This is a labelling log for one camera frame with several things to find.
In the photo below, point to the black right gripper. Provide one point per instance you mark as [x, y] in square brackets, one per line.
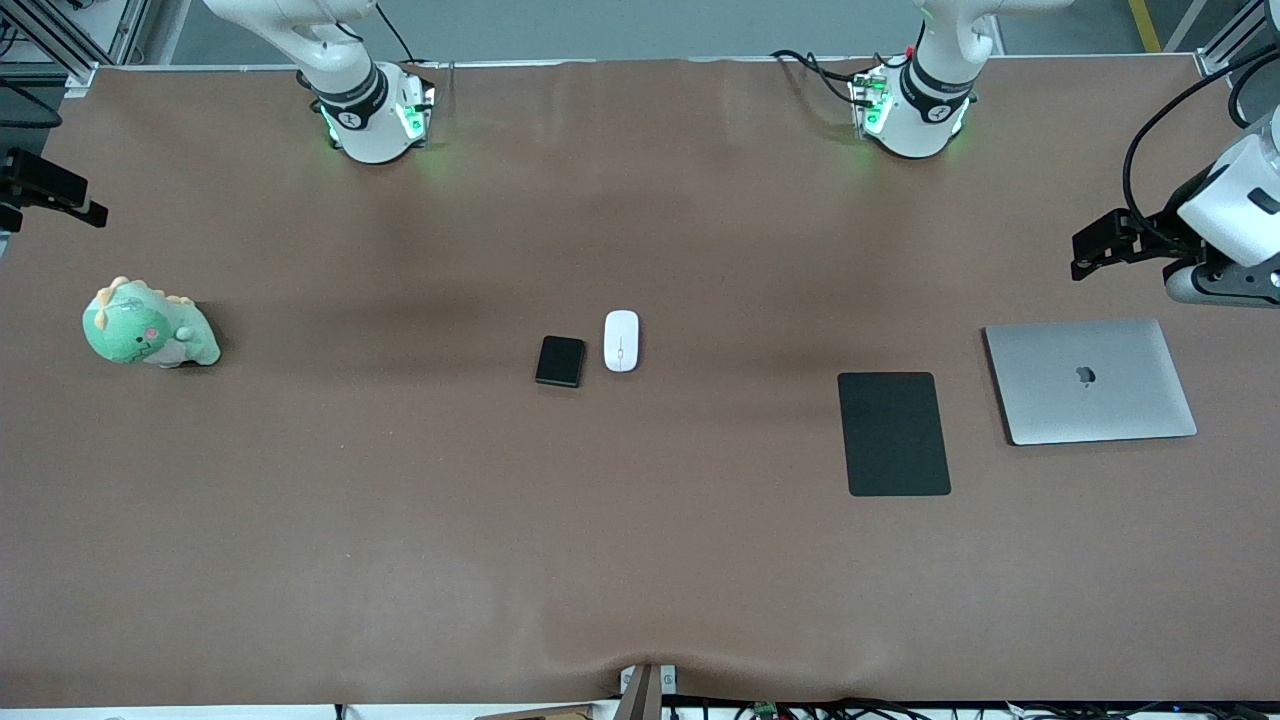
[38, 179]

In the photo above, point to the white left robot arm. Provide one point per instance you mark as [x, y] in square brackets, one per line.
[925, 100]

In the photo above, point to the brown table cloth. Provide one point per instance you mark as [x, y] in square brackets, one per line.
[640, 550]

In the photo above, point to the black mouse pad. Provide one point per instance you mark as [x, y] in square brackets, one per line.
[895, 435]

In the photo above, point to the small green circuit board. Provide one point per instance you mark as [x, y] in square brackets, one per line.
[767, 711]

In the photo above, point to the white computer mouse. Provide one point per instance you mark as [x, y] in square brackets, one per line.
[621, 340]

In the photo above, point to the aluminium frame profile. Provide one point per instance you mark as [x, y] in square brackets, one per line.
[1215, 62]
[80, 72]

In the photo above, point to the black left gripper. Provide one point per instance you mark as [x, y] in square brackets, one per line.
[1164, 229]

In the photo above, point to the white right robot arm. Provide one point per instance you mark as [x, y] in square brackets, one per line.
[360, 120]

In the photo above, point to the silver laptop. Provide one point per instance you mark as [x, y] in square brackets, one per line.
[1090, 400]

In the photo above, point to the black phone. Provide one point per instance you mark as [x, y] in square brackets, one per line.
[560, 362]

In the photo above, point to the green dinosaur plush toy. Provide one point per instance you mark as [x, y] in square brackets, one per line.
[130, 330]

